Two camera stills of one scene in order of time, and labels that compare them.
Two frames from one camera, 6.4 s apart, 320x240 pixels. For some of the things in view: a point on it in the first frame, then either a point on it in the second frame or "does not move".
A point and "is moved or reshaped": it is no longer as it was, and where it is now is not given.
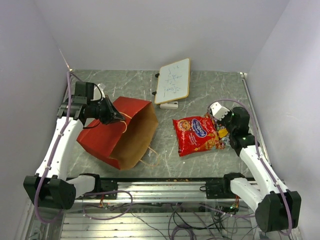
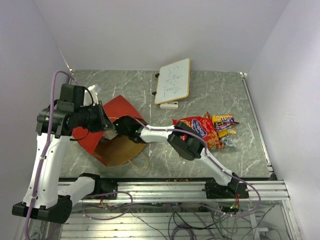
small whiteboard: [173, 82] does not move
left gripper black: [109, 116] -> [102, 117]
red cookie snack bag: [197, 133] does not move
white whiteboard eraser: [170, 105] does not move
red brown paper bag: [119, 142] is moved or reshaped
